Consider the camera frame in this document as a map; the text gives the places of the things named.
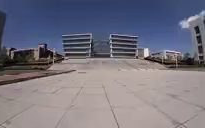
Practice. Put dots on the low retaining wall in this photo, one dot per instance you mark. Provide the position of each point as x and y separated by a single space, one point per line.
26 65
173 63

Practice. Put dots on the white tall building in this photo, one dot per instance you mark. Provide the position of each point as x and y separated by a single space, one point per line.
202 38

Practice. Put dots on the pale pole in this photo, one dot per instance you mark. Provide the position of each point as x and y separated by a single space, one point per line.
54 56

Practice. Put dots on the reddish raised planter strip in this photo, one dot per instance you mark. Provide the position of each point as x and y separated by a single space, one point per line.
20 77

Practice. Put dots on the low brown building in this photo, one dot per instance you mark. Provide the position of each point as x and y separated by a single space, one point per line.
31 53

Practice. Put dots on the white banded twin-block building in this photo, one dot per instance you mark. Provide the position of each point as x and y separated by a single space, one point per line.
100 45

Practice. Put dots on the wide concrete steps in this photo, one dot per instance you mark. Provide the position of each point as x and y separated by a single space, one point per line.
106 64

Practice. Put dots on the small white building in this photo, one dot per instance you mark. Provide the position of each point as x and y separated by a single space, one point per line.
143 52

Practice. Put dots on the pale concrete slab plaza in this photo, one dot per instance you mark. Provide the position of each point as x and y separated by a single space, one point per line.
123 96

